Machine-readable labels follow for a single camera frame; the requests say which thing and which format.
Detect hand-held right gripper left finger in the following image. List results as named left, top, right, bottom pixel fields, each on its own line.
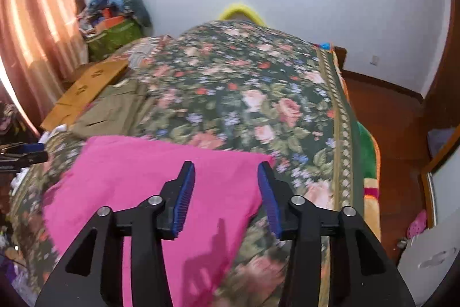
left=35, top=161, right=196, bottom=307

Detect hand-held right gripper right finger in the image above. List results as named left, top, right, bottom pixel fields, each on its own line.
left=257, top=161, right=417, bottom=307

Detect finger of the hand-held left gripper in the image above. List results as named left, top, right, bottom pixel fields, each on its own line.
left=0, top=142, right=48, bottom=173

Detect pink pants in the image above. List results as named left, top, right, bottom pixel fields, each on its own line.
left=42, top=135, right=275, bottom=307

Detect cardboard box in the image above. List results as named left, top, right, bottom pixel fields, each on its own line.
left=39, top=60, right=130, bottom=131

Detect khaki folded garment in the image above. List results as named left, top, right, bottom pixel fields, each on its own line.
left=70, top=80, right=152, bottom=139

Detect colourful striped blanket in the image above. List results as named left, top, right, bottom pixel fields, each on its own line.
left=316, top=43, right=382, bottom=243

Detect floral blanket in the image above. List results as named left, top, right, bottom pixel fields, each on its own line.
left=8, top=20, right=363, bottom=307

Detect pink curtain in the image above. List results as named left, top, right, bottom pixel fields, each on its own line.
left=0, top=0, right=89, bottom=135

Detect pink slipper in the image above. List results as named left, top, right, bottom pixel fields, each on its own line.
left=407, top=210, right=428, bottom=239

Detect pile of clothes and bags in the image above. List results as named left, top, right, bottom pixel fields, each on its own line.
left=77, top=0, right=152, bottom=62

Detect white plastic stool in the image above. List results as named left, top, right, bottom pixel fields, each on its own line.
left=396, top=218, right=460, bottom=293

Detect wooden framed mirror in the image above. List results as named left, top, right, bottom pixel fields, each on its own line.
left=420, top=125, right=460, bottom=229

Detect yellow plush pillow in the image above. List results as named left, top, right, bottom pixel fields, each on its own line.
left=218, top=3, right=266, bottom=26

